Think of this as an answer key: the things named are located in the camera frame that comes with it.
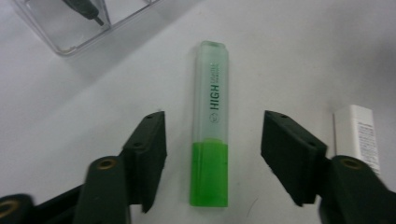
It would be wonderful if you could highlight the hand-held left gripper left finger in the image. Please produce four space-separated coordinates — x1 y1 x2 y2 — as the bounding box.
119 110 168 215

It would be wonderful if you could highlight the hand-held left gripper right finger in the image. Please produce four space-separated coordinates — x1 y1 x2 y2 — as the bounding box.
260 109 329 207

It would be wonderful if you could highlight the green highlighter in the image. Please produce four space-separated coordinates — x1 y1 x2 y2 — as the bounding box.
189 39 231 208

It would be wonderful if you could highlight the clear plastic organizer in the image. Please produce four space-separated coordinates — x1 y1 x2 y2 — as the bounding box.
11 0 163 58

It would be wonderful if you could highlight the black pen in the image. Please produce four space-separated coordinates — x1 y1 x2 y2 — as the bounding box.
61 0 106 27

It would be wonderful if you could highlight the white eraser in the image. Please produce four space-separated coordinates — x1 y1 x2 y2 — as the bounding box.
332 104 382 175

